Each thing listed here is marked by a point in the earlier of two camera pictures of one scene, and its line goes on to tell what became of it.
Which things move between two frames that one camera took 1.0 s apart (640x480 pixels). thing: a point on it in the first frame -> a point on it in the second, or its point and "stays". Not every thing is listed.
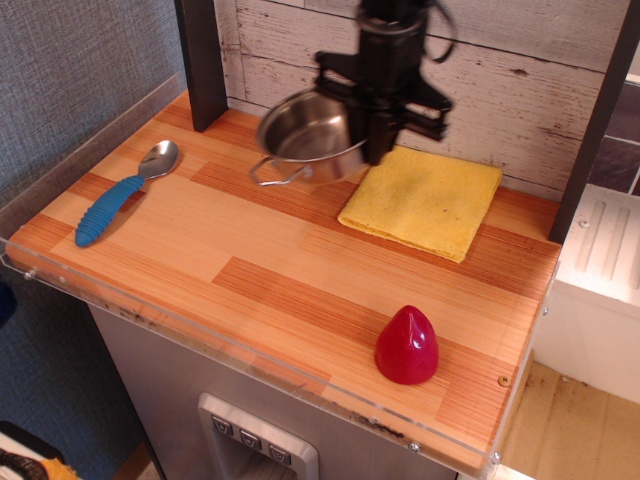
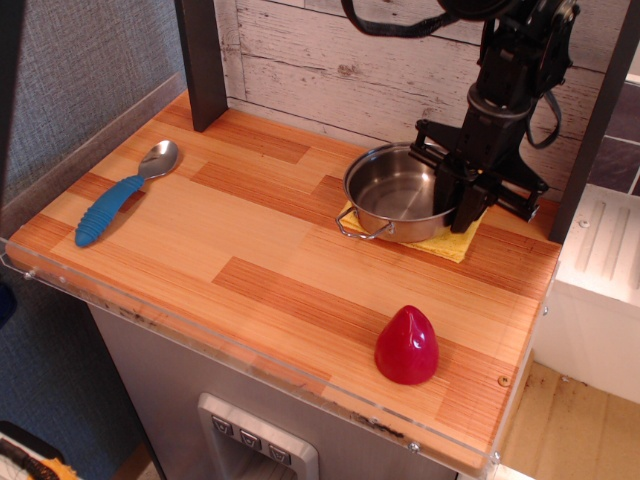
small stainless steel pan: [310, 128] -> [390, 189]
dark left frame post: [205, 79] stays
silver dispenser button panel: [244, 447] stays
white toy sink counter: [590, 329] stays
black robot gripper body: [386, 83] -> [488, 146]
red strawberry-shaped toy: [407, 348] stays
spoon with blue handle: [158, 161] stays
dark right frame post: [600, 114] stays
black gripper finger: [360, 123] -> [446, 185]
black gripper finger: [381, 134] -> [471, 205]
